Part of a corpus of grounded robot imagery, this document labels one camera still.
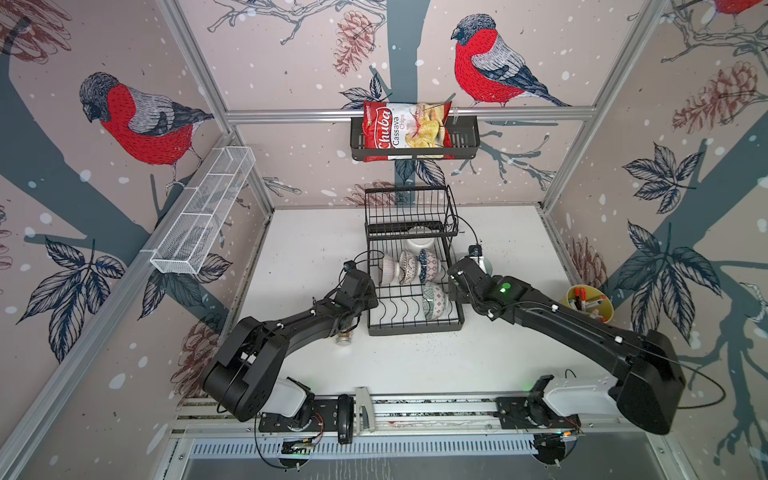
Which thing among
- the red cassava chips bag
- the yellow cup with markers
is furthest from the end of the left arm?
the yellow cup with markers

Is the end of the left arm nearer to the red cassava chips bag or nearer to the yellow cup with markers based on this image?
the red cassava chips bag

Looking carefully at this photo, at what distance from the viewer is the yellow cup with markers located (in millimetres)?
789
